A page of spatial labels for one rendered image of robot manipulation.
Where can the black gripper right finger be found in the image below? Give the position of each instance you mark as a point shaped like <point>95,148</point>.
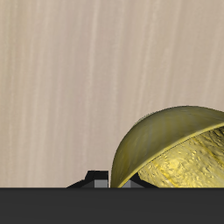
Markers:
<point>132,183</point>

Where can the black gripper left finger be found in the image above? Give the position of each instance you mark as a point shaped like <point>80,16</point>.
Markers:
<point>96,179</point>

